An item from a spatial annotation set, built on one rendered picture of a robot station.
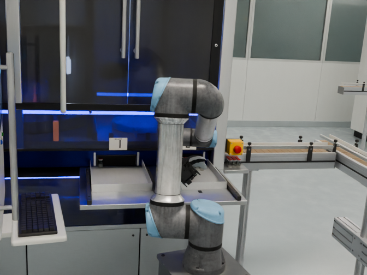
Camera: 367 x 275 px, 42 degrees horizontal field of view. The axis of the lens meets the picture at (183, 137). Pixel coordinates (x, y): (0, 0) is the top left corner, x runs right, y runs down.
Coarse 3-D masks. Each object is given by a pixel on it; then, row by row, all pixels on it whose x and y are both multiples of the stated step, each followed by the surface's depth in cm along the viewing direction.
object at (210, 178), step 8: (208, 160) 243; (208, 168) 241; (200, 176) 228; (208, 176) 229; (216, 176) 228; (192, 184) 210; (200, 184) 211; (208, 184) 212; (216, 184) 212; (224, 184) 213
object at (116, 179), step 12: (96, 168) 231; (108, 168) 232; (120, 168) 233; (132, 168) 234; (144, 168) 228; (96, 180) 215; (108, 180) 216; (120, 180) 217; (132, 180) 217; (144, 180) 218
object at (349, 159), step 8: (320, 136) 289; (328, 144) 283; (336, 144) 266; (344, 144) 275; (336, 152) 266; (344, 152) 267; (352, 152) 255; (360, 152) 259; (336, 160) 267; (344, 160) 259; (352, 160) 251; (360, 160) 253; (344, 168) 259; (352, 168) 251; (360, 168) 244; (352, 176) 251; (360, 176) 244
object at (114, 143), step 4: (112, 140) 224; (116, 140) 224; (124, 140) 225; (112, 144) 224; (116, 144) 225; (124, 144) 225; (112, 148) 225; (116, 148) 225; (120, 148) 226; (124, 148) 226
